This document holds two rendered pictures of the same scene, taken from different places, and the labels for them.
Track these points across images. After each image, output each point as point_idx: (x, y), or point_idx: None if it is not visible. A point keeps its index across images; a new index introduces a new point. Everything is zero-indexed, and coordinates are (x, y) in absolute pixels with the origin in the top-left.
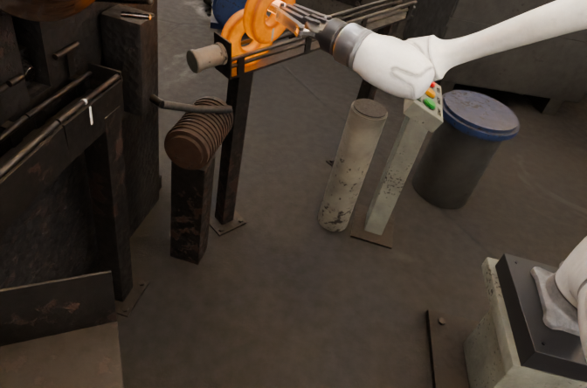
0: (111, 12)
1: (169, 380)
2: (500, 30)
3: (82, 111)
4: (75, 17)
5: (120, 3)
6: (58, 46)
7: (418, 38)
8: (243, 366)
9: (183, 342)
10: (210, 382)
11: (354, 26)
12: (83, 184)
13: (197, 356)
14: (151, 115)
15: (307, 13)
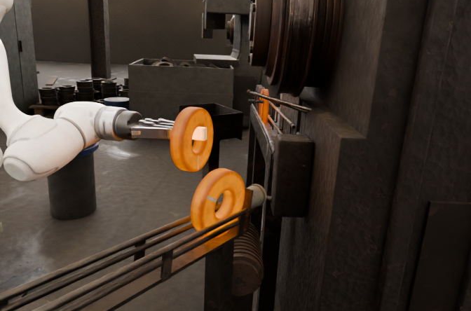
0: (301, 134)
1: (202, 287)
2: (8, 75)
3: (267, 141)
4: (306, 125)
5: (317, 148)
6: (301, 132)
7: (46, 120)
8: (158, 301)
9: (202, 305)
10: (178, 291)
11: (118, 107)
12: (292, 233)
13: (190, 300)
14: (313, 302)
15: (156, 125)
